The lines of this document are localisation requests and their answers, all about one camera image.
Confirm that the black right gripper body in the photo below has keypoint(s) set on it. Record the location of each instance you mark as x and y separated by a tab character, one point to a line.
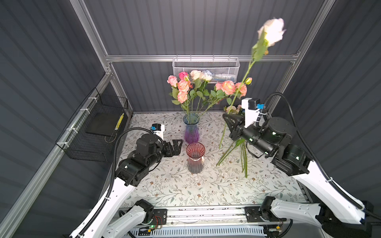
251	134

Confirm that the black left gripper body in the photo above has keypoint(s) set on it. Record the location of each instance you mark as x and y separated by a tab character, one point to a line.
166	150

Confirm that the blue purple glass vase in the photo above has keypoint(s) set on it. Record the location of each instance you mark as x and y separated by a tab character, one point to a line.
191	131

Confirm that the red glass vase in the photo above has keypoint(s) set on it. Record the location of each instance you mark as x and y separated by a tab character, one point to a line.
195	152

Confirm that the peach spray rose branch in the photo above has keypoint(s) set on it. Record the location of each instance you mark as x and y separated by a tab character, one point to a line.
228	91

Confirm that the white rose stem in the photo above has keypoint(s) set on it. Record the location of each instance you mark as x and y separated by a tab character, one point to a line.
207	75

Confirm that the pink cream spray rose stem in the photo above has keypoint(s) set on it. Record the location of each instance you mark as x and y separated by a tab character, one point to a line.
180	92

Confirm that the hot pink rose stem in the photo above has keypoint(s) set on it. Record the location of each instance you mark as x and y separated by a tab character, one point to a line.
184	76

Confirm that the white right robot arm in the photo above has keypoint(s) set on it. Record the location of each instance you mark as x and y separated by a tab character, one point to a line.
337	213

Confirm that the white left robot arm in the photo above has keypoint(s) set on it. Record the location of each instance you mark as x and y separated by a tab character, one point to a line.
150	150

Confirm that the pile of artificial flowers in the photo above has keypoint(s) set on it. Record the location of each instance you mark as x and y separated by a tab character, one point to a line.
235	145

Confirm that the floral patterned table mat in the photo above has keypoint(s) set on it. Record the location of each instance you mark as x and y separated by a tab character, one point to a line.
172	184

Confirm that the yellow tool in basket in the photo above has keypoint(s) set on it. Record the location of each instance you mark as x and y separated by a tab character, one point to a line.
119	122

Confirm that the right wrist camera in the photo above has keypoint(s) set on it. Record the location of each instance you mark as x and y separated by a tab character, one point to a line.
252	108

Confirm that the white wire wall basket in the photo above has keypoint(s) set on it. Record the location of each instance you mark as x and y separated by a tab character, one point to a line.
223	69

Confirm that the black wire side basket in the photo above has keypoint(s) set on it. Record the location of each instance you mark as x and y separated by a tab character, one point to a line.
92	136

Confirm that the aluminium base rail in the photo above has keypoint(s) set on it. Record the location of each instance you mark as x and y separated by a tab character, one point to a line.
219	215

